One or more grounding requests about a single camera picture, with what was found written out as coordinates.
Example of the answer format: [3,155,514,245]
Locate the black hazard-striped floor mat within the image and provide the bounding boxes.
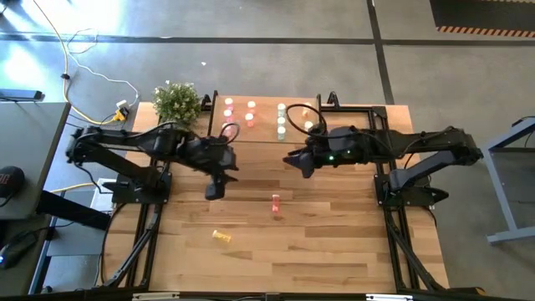
[430,0,535,39]

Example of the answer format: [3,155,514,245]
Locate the silver frame bracket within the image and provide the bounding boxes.
[132,292,181,301]
[366,293,414,301]

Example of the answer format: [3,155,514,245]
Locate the white box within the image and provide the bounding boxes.
[89,177,118,212]

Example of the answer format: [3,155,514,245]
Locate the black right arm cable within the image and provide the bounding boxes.
[285,103,329,139]

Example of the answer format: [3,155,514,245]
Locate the green artificial plant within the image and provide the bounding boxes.
[150,79,202,126]

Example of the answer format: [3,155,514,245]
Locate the dark grey desk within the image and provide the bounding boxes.
[0,217,58,296]

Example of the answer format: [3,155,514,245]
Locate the white floor cable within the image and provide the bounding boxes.
[65,27,141,110]

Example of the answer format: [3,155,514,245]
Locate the black desk base bar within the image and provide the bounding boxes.
[36,190,112,231]

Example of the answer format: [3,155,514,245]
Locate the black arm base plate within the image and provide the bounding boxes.
[102,169,173,206]
[374,173,451,209]

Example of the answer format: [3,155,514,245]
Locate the blue-grey metal table frame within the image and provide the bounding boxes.
[461,115,535,246]

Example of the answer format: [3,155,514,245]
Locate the black front frame bar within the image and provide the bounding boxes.
[24,285,488,301]

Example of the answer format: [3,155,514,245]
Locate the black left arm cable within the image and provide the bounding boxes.
[137,120,242,146]

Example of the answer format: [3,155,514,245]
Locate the white power adapter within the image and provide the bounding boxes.
[113,99,130,123]

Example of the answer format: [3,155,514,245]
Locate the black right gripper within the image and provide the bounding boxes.
[283,126,365,180]

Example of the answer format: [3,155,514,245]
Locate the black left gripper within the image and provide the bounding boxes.
[181,135,240,202]

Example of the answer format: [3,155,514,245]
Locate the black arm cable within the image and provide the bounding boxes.
[285,103,329,139]
[137,120,242,146]

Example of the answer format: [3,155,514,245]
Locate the black aluminium rail frame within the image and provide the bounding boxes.
[99,102,173,292]
[366,110,451,293]

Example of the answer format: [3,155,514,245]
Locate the wooden shelf black metal frame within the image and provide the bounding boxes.
[210,89,324,145]

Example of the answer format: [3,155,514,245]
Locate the yellow floor cable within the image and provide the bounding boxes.
[48,181,92,194]
[32,0,126,126]

